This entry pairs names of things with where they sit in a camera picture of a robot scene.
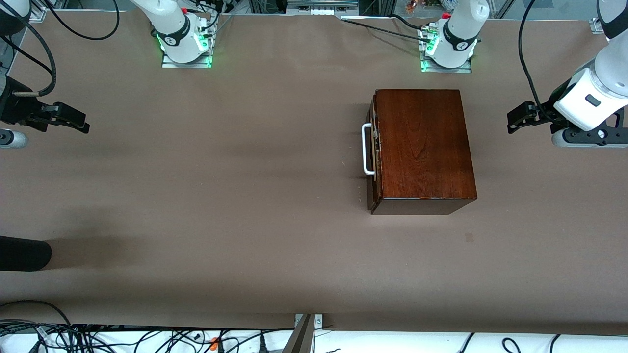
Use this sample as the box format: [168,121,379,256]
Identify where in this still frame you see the black cable across table edge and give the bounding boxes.
[340,17,435,44]

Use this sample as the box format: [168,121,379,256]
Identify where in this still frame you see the thin black looped cable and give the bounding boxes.
[43,0,121,41]

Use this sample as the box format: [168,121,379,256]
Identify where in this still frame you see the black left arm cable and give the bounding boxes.
[518,0,556,121]

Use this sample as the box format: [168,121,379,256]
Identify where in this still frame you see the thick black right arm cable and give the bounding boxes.
[0,7,57,97]

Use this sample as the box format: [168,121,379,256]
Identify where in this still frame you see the grey aluminium profile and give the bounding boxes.
[282,314,316,353]

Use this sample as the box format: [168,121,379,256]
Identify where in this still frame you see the dark brown wooden cabinet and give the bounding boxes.
[369,89,478,216]

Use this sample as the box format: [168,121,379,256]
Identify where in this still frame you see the white power strip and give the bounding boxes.
[287,0,359,16]

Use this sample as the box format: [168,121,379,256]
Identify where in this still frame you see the black rounded cylinder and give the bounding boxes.
[0,235,53,272]

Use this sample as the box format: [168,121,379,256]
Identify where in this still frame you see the black floor cable loop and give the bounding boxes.
[0,300,73,339]

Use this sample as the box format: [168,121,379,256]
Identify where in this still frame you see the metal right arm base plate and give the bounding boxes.
[161,49,213,69]

